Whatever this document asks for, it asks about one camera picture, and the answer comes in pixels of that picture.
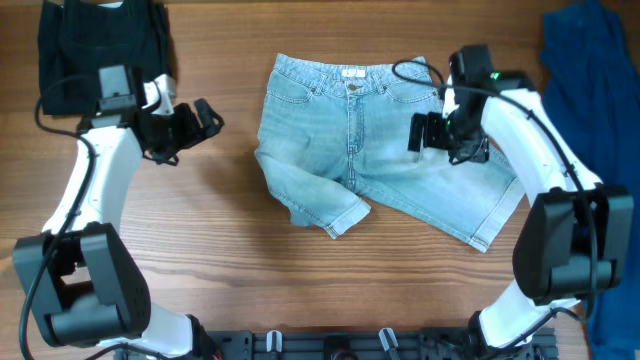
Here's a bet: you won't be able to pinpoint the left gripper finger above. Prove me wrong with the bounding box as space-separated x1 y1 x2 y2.
202 113 225 138
194 98 217 125

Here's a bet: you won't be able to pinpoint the black folded garment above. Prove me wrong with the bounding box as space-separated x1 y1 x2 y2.
37 0 175 99

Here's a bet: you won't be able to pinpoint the left black cable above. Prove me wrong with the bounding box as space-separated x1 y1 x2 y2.
17 74 131 360

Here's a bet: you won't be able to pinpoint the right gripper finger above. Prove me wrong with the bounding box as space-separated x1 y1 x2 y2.
408 113 428 152
423 112 449 149

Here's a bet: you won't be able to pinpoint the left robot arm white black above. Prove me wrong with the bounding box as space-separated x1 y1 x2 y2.
13 65 224 359

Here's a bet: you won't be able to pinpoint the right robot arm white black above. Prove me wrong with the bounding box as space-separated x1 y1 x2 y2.
408 45 634 359

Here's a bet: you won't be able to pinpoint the dark blue garment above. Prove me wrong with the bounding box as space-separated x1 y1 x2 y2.
540 1 639 359

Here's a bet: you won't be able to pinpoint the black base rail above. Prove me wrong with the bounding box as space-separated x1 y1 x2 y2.
113 327 559 360

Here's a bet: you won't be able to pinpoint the light blue denim shorts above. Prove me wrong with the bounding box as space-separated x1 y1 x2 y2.
255 55 524 251

